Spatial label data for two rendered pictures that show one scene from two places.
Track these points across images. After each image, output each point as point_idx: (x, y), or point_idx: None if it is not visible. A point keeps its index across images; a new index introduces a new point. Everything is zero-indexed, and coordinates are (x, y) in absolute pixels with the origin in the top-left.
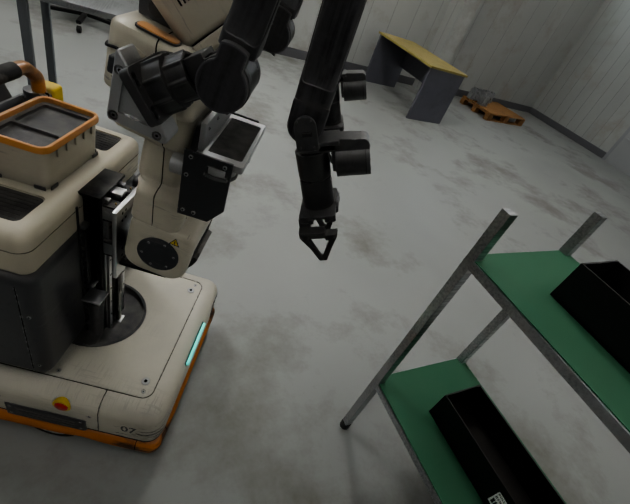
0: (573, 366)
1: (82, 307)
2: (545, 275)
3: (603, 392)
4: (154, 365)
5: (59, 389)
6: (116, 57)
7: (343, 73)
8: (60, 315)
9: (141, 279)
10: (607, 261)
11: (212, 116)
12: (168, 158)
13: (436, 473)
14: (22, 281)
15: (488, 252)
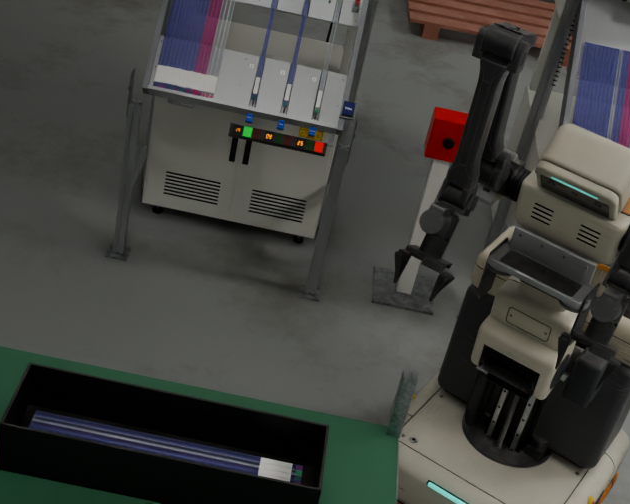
0: (237, 397)
1: (491, 385)
2: (347, 496)
3: (205, 396)
4: (430, 450)
5: (422, 394)
6: None
7: (610, 286)
8: (469, 351)
9: (555, 474)
10: (323, 468)
11: (531, 233)
12: None
13: None
14: (469, 286)
15: (389, 421)
